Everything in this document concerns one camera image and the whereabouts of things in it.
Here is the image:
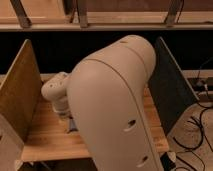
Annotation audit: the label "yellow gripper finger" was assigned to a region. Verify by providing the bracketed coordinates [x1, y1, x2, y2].
[69, 119, 77, 132]

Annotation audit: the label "left wooden side board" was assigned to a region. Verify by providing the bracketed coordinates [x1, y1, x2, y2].
[0, 39, 42, 171]

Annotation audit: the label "wooden shelf rail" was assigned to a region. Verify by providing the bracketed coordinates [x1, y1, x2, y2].
[0, 0, 213, 31]

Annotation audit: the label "right dark side board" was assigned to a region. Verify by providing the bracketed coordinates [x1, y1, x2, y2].
[148, 37, 199, 134]

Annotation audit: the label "power strip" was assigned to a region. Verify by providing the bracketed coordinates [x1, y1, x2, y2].
[188, 77, 213, 91]

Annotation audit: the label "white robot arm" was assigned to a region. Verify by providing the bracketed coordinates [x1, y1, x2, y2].
[41, 35, 163, 171]

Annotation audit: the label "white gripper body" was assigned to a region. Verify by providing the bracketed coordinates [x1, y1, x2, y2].
[52, 101, 70, 119]

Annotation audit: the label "black floor cables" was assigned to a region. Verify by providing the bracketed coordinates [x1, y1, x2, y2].
[166, 56, 213, 171]

